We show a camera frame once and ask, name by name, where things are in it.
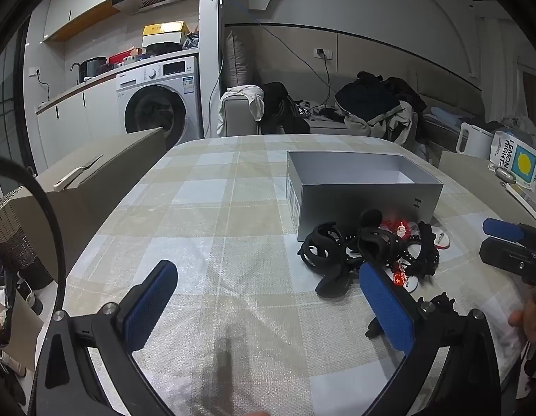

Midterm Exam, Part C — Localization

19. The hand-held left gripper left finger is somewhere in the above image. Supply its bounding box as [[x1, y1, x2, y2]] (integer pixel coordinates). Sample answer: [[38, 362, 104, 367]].
[[27, 260, 178, 416]]

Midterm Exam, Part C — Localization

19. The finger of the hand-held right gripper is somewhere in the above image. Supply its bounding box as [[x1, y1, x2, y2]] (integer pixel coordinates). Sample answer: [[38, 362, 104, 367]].
[[479, 237, 536, 287], [483, 218, 536, 244]]

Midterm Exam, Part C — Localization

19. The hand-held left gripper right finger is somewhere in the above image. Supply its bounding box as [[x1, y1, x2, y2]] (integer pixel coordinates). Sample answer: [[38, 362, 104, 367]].
[[359, 262, 503, 416]]

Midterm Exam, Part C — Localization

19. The small black hair claw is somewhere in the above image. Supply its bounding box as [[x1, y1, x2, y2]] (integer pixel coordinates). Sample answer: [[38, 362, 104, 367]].
[[419, 293, 458, 313]]

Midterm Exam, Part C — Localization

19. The black duckbill hair clip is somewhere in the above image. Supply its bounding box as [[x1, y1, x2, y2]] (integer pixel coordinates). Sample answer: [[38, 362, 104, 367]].
[[315, 264, 360, 299]]

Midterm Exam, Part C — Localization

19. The white pin badge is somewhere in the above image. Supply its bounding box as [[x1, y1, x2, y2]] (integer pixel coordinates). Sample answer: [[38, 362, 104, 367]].
[[426, 223, 452, 251]]

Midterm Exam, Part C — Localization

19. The silver cardboard box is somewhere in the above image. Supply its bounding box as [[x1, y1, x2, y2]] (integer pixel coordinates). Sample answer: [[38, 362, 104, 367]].
[[286, 151, 444, 242]]

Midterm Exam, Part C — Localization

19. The person's right hand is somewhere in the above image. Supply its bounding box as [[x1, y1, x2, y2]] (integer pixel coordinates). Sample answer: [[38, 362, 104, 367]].
[[508, 287, 536, 343]]

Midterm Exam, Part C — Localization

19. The beige side table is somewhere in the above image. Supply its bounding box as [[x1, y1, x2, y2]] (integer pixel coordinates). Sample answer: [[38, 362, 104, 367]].
[[439, 151, 536, 227]]

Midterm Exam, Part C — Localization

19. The white bag with yellow circle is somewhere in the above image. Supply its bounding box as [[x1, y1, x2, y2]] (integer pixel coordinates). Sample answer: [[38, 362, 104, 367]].
[[489, 131, 536, 190]]

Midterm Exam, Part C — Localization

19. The white electric kettle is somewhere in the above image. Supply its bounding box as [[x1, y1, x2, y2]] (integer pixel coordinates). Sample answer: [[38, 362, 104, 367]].
[[456, 122, 494, 159]]

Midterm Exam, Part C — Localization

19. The grey clothes heap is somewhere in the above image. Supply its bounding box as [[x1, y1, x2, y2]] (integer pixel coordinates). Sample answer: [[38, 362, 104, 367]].
[[480, 115, 536, 141]]

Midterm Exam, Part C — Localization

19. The checked tablecloth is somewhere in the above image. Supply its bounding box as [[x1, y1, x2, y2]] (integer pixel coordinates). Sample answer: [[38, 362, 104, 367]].
[[62, 134, 526, 416]]

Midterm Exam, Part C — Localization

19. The wicker basket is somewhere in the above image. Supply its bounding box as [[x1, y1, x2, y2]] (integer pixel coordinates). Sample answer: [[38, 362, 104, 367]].
[[0, 185, 40, 269]]

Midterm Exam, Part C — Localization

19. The beige jacket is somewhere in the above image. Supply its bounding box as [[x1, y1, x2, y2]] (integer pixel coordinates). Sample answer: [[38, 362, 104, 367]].
[[343, 101, 419, 146]]

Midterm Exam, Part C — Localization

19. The dark clothes pile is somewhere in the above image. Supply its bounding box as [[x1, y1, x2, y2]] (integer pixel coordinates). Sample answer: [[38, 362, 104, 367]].
[[335, 71, 427, 114]]

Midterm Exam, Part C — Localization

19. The white kitchen counter cabinet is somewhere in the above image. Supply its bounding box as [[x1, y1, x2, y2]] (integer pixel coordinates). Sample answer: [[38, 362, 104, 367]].
[[36, 69, 121, 174]]

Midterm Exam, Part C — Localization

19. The white washing machine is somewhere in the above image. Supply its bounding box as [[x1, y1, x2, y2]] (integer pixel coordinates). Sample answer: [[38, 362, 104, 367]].
[[116, 55, 203, 146]]

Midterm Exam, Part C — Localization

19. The grey sofa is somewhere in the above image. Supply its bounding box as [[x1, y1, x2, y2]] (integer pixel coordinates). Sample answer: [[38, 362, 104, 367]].
[[219, 91, 485, 145]]

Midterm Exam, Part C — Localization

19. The black garment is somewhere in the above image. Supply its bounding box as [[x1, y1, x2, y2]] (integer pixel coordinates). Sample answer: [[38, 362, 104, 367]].
[[261, 82, 310, 135]]

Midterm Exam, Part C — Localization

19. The white garment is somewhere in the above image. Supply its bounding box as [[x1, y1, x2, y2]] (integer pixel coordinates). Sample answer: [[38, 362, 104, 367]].
[[218, 86, 265, 137]]

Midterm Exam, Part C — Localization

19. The black cooking pot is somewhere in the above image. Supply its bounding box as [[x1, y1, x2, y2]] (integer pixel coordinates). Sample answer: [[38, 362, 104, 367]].
[[82, 56, 108, 79]]

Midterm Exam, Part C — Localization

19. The grey pillow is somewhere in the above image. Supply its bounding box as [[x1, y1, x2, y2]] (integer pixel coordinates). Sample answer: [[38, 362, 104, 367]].
[[223, 30, 256, 89]]

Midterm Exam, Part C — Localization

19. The yellow and white box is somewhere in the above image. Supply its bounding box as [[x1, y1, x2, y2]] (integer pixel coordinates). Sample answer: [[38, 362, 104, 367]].
[[142, 21, 190, 48]]

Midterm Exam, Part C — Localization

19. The black cable loop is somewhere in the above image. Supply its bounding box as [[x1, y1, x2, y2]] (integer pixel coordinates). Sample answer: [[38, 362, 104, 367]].
[[0, 155, 67, 313]]

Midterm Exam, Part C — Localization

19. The white handled knife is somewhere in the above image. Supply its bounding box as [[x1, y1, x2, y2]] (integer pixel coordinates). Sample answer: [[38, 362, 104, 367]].
[[53, 155, 104, 192]]

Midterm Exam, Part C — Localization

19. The black power cable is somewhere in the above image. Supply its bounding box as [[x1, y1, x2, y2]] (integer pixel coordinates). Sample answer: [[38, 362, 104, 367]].
[[321, 58, 334, 110]]

